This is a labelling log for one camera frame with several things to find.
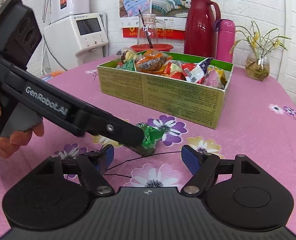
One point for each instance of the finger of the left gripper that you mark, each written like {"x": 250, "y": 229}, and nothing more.
{"x": 115, "y": 129}

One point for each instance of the glass vase with plant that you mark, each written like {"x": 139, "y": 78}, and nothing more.
{"x": 261, "y": 45}

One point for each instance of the red white chocolate ball packet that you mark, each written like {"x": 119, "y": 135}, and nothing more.
{"x": 196, "y": 72}

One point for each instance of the pink lemon snack bag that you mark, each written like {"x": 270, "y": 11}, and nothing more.
{"x": 215, "y": 77}

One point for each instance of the dark red thermos jug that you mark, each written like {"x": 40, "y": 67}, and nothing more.
{"x": 200, "y": 36}

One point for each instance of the pink floral tablecloth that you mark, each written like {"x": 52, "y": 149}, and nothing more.
{"x": 258, "y": 119}

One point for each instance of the bedding wall calendar poster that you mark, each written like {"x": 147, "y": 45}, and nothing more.
{"x": 171, "y": 16}

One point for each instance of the black camera module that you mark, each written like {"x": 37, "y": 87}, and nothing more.
{"x": 19, "y": 33}

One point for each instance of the green cardboard box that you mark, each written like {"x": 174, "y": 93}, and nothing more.
{"x": 193, "y": 102}

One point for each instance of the brown label clear snack bag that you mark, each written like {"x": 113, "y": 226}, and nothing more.
{"x": 127, "y": 54}

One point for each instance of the pink thermos bottle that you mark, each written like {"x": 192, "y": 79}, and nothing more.
{"x": 225, "y": 39}

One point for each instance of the white water dispenser machine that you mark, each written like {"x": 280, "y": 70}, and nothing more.
{"x": 76, "y": 40}

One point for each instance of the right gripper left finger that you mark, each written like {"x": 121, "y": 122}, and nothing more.
{"x": 93, "y": 166}

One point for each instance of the black stirring stick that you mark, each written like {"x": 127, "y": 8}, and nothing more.
{"x": 145, "y": 29}

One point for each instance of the orange plastic stool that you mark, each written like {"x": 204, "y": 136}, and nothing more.
{"x": 51, "y": 75}

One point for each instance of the red fried snack bag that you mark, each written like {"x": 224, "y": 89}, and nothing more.
{"x": 173, "y": 70}

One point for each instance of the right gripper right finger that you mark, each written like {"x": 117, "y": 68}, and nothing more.
{"x": 203, "y": 168}

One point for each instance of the clear orange pastry packet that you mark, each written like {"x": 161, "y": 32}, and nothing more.
{"x": 152, "y": 61}

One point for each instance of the red plastic basin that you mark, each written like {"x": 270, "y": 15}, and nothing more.
{"x": 159, "y": 47}

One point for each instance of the small green snack packet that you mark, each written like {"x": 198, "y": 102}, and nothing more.
{"x": 129, "y": 65}

